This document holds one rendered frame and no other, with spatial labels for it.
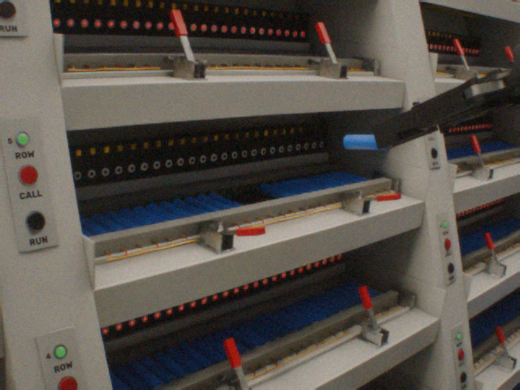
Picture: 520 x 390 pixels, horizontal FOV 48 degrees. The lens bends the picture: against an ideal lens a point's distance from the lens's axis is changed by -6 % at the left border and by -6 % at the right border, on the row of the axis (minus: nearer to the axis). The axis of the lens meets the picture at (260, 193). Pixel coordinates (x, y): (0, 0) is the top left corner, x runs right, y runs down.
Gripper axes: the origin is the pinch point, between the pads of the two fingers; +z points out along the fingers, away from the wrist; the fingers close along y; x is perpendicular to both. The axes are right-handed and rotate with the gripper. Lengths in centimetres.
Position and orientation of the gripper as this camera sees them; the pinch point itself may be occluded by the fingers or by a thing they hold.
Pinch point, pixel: (404, 127)
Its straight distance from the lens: 73.5
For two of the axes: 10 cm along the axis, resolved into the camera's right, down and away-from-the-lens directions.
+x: 2.6, 9.6, -0.9
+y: -7.2, 1.3, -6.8
